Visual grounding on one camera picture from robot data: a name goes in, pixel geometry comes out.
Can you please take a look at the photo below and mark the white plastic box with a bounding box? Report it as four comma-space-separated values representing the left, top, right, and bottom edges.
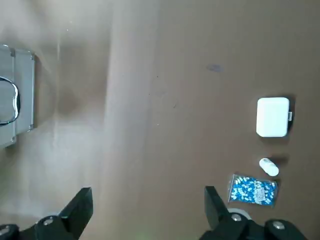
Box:
256, 96, 294, 138

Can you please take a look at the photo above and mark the white pill bottle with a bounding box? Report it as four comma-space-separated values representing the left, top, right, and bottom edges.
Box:
258, 157, 280, 177

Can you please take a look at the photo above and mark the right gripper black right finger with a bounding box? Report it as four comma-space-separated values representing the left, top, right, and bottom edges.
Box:
199, 185, 310, 240

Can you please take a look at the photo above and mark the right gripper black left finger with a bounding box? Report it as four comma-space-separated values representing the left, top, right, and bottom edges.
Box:
0, 186, 94, 240

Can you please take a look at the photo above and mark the silver aluminium medical case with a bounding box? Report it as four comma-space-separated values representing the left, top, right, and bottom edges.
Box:
0, 44, 36, 149

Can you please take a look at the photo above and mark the bag of blue white capsules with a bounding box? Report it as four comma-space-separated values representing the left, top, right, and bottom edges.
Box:
227, 173, 279, 208

